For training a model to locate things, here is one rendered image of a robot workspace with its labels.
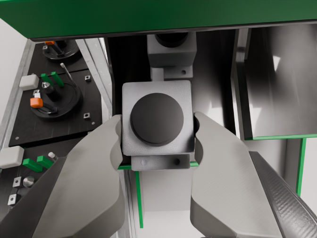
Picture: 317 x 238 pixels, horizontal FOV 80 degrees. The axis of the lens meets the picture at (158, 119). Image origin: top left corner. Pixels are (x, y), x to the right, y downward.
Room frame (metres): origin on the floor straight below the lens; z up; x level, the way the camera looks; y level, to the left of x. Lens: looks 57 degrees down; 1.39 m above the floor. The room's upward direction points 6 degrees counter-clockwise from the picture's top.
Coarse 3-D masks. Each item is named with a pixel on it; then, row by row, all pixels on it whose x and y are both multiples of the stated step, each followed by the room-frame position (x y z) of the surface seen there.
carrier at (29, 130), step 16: (32, 80) 0.46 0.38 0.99; (48, 80) 0.41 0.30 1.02; (64, 80) 0.44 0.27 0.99; (80, 80) 0.46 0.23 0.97; (32, 96) 0.41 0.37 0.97; (48, 96) 0.36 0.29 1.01; (64, 96) 0.38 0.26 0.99; (80, 96) 0.37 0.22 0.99; (96, 96) 0.38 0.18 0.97; (32, 112) 0.35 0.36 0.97; (48, 112) 0.32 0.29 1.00; (64, 112) 0.32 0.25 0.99; (80, 112) 0.33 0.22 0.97; (96, 112) 0.32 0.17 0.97; (16, 128) 0.30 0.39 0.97; (32, 128) 0.29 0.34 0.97; (48, 128) 0.29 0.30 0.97; (64, 128) 0.28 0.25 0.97; (80, 128) 0.28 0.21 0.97; (16, 144) 0.25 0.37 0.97; (32, 144) 0.25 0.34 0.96
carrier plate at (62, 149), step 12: (48, 144) 0.24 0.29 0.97; (60, 144) 0.23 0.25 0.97; (72, 144) 0.23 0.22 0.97; (24, 156) 0.21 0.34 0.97; (36, 156) 0.21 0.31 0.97; (48, 156) 0.20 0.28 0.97; (60, 156) 0.20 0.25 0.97; (12, 168) 0.18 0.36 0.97; (24, 168) 0.18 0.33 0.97; (0, 180) 0.16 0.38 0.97; (12, 180) 0.15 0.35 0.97; (0, 192) 0.13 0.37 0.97; (0, 204) 0.10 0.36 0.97; (0, 216) 0.08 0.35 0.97
